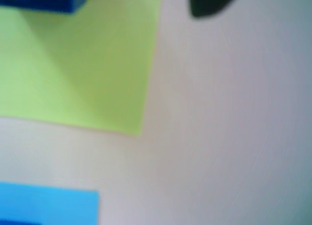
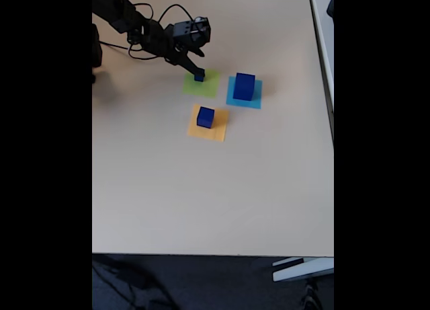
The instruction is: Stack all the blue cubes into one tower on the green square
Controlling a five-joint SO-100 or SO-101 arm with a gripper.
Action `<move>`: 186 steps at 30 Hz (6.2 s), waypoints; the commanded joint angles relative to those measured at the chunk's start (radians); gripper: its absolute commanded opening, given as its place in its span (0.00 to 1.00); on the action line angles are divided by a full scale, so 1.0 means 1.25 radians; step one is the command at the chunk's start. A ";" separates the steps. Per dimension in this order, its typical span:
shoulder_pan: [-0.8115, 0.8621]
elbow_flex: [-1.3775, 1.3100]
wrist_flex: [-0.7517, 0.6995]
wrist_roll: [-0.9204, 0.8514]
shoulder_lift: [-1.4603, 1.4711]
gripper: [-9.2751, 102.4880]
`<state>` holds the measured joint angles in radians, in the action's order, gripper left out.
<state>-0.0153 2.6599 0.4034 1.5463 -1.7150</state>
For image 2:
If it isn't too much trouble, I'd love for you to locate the medium blue cube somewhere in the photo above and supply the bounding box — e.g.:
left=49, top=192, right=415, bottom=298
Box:
left=196, top=106, right=216, bottom=129

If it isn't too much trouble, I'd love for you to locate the green paper square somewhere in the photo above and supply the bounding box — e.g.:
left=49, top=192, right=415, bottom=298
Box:
left=182, top=67, right=222, bottom=99

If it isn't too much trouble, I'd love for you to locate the orange paper square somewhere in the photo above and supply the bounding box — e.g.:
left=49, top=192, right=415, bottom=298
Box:
left=186, top=104, right=230, bottom=143

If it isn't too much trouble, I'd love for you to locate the light blue paper square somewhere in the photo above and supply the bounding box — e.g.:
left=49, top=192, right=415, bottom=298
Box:
left=225, top=75, right=263, bottom=110

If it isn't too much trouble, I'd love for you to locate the large blue cube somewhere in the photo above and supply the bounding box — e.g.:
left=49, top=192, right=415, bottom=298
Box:
left=232, top=72, right=256, bottom=102

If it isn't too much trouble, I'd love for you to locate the white adjacent table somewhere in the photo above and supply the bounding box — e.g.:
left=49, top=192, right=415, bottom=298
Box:
left=308, top=0, right=335, bottom=143

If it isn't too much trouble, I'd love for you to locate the white table foot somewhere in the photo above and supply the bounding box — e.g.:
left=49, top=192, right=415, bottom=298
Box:
left=271, top=256, right=335, bottom=283

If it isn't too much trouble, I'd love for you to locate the black chair base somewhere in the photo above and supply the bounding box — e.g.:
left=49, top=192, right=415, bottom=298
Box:
left=300, top=278, right=325, bottom=310

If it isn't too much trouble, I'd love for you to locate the black camera box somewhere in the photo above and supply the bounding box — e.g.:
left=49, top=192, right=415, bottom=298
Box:
left=173, top=16, right=212, bottom=50

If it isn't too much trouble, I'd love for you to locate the black floor cable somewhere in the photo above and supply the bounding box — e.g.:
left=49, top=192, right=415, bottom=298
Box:
left=92, top=258, right=175, bottom=310

